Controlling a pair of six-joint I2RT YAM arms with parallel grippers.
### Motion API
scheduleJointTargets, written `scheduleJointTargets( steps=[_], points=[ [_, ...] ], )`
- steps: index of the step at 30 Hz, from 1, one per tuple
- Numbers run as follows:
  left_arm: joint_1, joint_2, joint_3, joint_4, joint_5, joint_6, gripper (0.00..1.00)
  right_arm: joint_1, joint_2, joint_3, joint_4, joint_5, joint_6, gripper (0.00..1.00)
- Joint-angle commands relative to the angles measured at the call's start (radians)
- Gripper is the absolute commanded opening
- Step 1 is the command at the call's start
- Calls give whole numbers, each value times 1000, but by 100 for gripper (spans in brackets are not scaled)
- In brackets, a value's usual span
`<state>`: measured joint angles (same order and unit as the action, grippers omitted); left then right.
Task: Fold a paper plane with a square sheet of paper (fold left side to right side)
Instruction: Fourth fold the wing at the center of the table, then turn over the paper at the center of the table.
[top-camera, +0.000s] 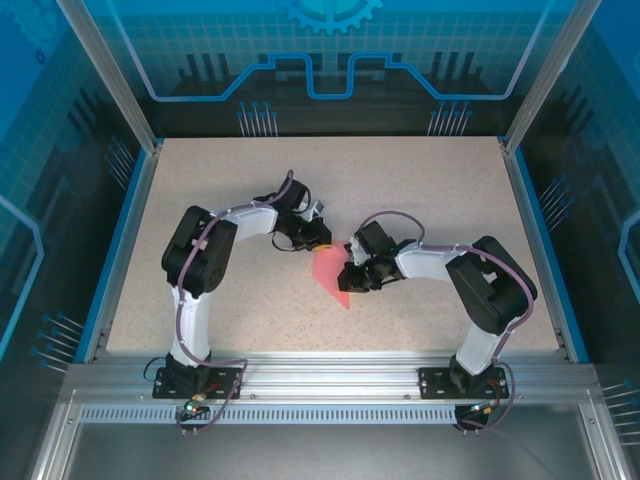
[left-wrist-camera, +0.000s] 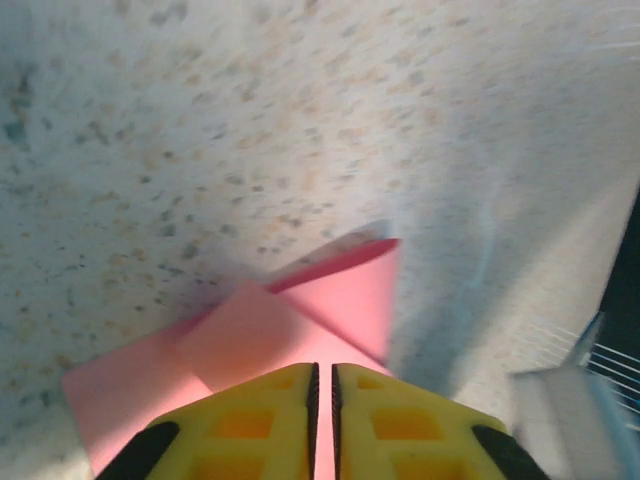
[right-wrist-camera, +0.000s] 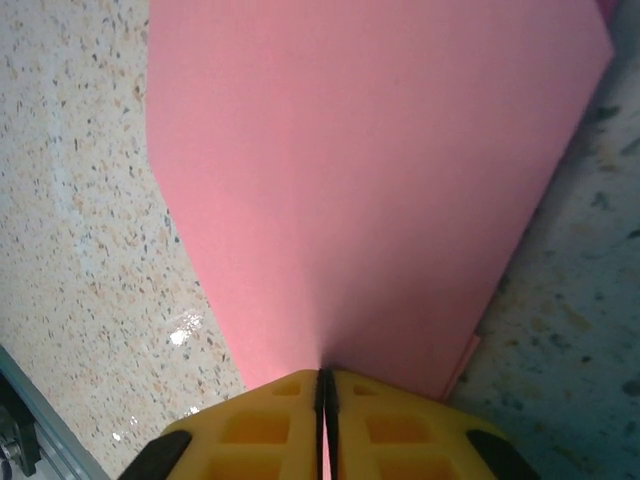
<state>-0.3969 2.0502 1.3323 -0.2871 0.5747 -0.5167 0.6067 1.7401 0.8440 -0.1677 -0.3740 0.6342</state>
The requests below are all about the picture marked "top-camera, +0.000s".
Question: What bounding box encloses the thin black wrist wire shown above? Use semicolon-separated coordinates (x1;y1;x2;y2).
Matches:
271;232;306;254

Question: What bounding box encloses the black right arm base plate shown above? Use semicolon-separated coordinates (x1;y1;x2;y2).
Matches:
417;366;511;401

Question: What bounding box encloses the aluminium frame post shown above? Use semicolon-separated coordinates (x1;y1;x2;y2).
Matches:
502;0;604;154
55;0;165;154

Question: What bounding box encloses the slotted grey cable duct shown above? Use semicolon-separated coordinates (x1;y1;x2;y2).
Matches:
77;403;464;426

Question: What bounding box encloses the long aluminium mounting rail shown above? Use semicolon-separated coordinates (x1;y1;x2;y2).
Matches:
64;349;601;404

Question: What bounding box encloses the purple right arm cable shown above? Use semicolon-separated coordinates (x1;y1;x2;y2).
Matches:
360;210;539;437

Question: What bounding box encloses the thin black base wire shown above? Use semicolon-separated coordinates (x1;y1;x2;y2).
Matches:
143;353;169;386

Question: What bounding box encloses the grey metal bench frame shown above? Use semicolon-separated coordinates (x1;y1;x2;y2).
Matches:
27;387;640;480

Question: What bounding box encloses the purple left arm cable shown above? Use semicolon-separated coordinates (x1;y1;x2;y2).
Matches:
172;169;296;437

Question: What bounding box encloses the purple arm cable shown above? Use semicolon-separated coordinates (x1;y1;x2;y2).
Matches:
360;210;539;437
172;169;296;437

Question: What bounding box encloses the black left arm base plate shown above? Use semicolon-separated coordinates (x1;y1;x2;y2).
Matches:
152;366;245;401

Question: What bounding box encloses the aluminium side rail blue edge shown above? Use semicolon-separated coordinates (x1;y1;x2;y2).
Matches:
501;139;592;365
74;142;164;365

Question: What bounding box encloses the pink cloth square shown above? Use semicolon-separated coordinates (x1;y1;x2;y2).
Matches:
309;241;354;311

